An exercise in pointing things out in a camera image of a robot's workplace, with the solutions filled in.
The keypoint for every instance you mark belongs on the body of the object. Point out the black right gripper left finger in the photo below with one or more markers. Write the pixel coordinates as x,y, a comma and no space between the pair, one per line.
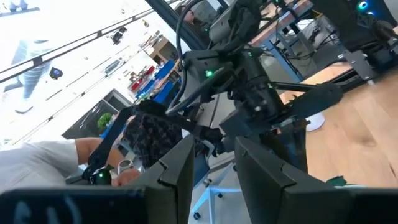
171,186

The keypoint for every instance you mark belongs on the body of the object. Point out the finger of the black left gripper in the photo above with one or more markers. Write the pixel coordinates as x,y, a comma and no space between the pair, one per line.
292,146

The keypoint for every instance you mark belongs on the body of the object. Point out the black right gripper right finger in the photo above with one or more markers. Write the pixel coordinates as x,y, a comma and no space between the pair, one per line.
280,199

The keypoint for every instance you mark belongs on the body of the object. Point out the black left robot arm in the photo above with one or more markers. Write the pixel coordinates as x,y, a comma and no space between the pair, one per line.
217,68

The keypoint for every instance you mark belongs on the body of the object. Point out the person's wristwatch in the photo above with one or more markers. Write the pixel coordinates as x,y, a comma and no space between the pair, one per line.
125,166

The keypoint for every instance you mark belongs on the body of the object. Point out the green leafy plant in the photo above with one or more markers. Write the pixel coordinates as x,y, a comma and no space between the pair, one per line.
104,121

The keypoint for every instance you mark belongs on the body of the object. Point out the wooden desk blue legs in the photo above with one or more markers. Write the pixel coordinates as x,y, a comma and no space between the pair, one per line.
280,28

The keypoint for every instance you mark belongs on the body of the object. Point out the blue storage bins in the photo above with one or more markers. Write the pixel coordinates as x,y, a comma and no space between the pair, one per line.
163,73

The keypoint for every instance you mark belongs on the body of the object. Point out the person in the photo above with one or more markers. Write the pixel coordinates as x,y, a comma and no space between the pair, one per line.
37,165

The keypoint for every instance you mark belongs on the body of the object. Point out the black table frame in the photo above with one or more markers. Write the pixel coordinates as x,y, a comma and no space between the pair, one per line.
280,86

